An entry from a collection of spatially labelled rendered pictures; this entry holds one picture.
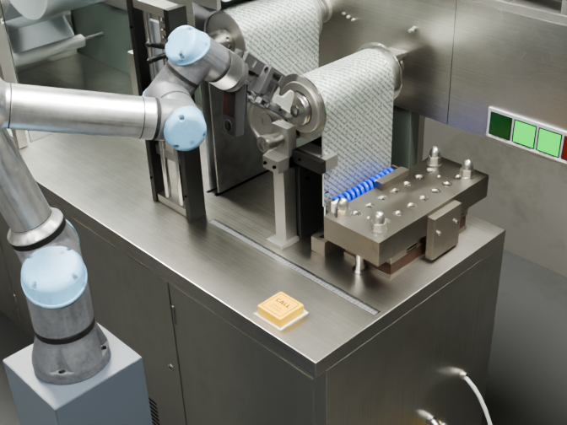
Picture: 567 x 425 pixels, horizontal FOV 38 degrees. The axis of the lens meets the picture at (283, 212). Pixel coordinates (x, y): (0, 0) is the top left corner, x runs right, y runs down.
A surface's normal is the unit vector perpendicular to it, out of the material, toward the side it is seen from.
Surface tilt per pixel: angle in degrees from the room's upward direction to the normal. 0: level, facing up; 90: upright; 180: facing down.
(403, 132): 90
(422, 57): 90
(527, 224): 90
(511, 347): 0
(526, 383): 0
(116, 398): 90
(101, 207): 0
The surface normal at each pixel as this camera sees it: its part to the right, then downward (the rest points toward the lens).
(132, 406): 0.70, 0.36
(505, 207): -0.72, 0.39
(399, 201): -0.04, -0.85
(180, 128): 0.32, 0.49
